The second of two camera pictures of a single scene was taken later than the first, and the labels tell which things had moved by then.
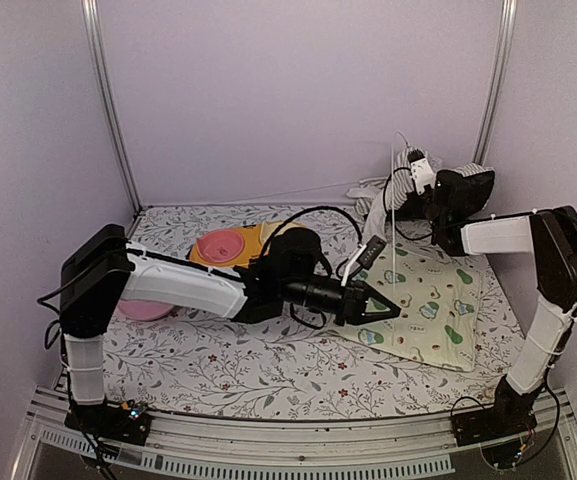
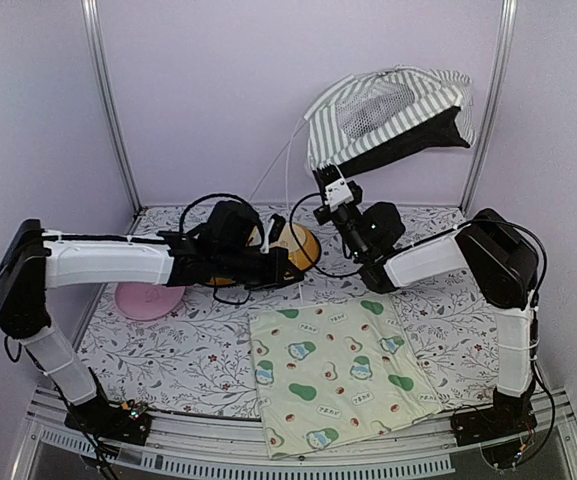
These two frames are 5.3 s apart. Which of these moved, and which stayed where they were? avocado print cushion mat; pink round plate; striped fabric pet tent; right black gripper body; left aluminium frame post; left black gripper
Moved: striped fabric pet tent; avocado print cushion mat; right black gripper body; left black gripper
Stayed: pink round plate; left aluminium frame post
